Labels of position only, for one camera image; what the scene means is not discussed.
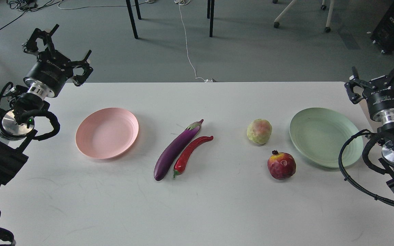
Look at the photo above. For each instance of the red chili pepper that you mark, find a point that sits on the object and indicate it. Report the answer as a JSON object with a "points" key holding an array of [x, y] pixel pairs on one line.
{"points": [[182, 161]]}

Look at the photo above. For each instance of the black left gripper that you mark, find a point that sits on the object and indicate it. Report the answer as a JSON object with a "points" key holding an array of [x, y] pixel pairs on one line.
{"points": [[47, 72]]}

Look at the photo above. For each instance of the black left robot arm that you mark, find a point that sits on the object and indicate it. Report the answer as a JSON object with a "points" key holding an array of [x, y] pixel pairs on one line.
{"points": [[24, 112]]}

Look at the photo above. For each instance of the black table leg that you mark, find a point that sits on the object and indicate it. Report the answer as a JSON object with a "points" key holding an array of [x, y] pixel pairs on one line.
{"points": [[208, 9], [131, 17], [211, 20], [137, 7]]}

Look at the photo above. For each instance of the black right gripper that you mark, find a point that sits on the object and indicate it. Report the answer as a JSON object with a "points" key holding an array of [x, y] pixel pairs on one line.
{"points": [[379, 93]]}

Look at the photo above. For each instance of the pink plastic plate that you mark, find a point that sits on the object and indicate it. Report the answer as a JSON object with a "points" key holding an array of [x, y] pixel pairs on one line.
{"points": [[107, 133]]}

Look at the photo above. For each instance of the purple eggplant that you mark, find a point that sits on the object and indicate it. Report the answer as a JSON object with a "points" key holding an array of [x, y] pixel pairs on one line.
{"points": [[173, 150]]}

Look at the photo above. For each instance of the red pomegranate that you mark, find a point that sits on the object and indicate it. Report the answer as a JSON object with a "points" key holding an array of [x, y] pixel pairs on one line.
{"points": [[281, 165]]}

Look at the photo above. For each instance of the white office chair base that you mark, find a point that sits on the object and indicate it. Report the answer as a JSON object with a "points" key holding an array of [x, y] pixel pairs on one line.
{"points": [[298, 14]]}

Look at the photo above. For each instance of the green plastic plate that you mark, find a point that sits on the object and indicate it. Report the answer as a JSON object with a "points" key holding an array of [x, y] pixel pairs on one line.
{"points": [[319, 134]]}

